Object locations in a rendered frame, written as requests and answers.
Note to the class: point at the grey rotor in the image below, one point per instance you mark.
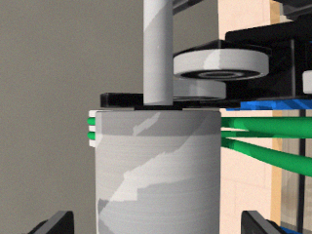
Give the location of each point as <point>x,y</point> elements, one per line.
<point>158,172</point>

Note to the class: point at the green drive belt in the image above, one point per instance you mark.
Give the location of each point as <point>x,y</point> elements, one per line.
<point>287,161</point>
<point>293,126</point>

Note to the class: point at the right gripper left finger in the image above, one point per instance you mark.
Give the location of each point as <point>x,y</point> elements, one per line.
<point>62,222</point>

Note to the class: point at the blue machine bed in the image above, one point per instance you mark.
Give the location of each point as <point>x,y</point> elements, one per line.
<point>294,200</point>

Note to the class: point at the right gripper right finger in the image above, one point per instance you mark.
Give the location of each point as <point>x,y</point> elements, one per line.
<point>252,222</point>

